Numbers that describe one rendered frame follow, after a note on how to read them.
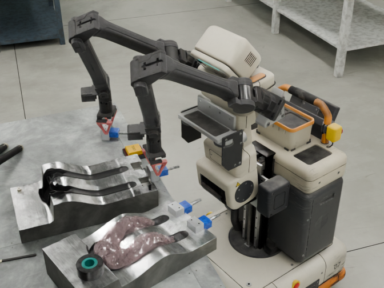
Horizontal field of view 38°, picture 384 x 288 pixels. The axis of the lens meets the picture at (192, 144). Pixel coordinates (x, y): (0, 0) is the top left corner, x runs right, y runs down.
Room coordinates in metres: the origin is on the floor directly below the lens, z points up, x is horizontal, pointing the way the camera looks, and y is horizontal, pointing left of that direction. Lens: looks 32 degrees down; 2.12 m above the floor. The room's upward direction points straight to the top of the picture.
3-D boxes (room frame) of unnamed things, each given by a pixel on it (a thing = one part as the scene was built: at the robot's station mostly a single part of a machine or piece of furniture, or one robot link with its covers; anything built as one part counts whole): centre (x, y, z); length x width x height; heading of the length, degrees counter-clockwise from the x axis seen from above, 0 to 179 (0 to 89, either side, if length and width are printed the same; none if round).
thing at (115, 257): (1.37, 0.20, 0.90); 0.26 x 0.18 x 0.08; 129
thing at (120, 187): (1.66, 0.39, 0.92); 0.35 x 0.16 x 0.09; 111
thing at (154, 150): (1.83, 0.15, 0.95); 0.10 x 0.07 x 0.07; 22
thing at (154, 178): (1.85, 0.11, 0.83); 0.13 x 0.05 x 0.05; 111
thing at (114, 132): (2.14, 0.34, 0.83); 0.13 x 0.05 x 0.05; 84
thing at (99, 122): (2.12, 0.38, 0.89); 0.07 x 0.07 x 0.09; 84
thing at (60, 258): (1.36, 0.20, 0.85); 0.50 x 0.26 x 0.11; 129
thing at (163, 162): (1.81, 0.14, 0.88); 0.07 x 0.07 x 0.09; 22
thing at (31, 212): (1.66, 0.41, 0.87); 0.50 x 0.26 x 0.14; 111
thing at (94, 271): (1.21, 0.31, 0.93); 0.08 x 0.08 x 0.04
